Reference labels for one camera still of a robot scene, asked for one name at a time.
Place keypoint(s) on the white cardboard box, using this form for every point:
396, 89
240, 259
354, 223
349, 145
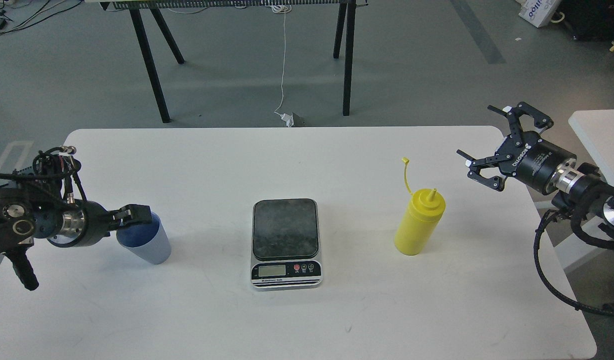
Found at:
538, 13

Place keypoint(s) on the black equipment case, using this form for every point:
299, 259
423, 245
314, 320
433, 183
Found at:
589, 20

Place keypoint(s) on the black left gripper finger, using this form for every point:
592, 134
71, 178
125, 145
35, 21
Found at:
131, 215

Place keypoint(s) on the silver digital kitchen scale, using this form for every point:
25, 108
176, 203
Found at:
285, 245

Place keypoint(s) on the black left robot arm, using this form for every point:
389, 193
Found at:
47, 201

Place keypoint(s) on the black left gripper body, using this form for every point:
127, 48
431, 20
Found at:
88, 224

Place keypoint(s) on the blue plastic cup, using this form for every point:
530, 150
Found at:
149, 242

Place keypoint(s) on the black trestle table background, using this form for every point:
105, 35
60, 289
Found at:
249, 58

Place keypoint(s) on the yellow squeeze bottle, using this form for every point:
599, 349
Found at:
424, 211

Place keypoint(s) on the white power adapter on floor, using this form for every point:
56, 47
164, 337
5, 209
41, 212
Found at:
293, 120

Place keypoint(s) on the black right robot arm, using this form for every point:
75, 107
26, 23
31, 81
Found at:
524, 117

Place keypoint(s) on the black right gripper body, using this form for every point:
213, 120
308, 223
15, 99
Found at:
534, 162

